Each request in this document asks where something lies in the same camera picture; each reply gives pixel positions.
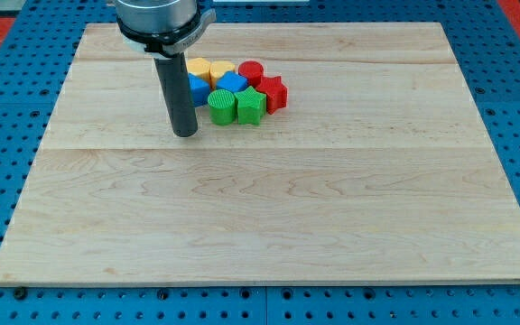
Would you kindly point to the red cylinder block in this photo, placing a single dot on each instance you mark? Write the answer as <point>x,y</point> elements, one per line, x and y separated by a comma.
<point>252,70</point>

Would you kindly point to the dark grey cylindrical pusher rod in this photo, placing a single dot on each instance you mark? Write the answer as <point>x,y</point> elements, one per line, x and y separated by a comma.
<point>175,85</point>

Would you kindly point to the blue block behind rod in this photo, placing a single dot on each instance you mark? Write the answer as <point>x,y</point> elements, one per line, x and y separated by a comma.
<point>200,90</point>

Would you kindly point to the blue cube block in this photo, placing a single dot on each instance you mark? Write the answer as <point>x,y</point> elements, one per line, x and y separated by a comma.
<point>232,82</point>

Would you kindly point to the green cylinder block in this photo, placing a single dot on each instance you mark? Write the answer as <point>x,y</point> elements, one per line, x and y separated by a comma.
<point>222,107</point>

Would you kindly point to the green star block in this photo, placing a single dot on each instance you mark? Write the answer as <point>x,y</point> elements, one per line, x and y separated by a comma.
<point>251,106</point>

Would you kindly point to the yellow heart block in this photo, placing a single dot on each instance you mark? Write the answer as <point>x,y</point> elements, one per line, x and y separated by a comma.
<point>218,68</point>

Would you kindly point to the yellow hexagon block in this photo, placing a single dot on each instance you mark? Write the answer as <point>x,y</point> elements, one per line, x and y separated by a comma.
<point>199,67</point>

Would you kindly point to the light wooden board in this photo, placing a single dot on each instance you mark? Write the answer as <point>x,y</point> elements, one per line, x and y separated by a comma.
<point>379,171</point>

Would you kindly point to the red star block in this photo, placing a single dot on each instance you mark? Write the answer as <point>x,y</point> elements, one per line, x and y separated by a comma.
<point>276,93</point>

